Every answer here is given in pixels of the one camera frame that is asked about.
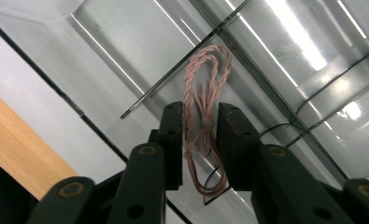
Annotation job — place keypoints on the clear plastic compartment box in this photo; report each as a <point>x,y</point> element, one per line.
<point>281,77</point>

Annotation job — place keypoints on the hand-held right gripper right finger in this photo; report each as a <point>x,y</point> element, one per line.
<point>235,146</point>

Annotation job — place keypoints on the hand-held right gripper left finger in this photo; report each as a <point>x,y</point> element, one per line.
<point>173,146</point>

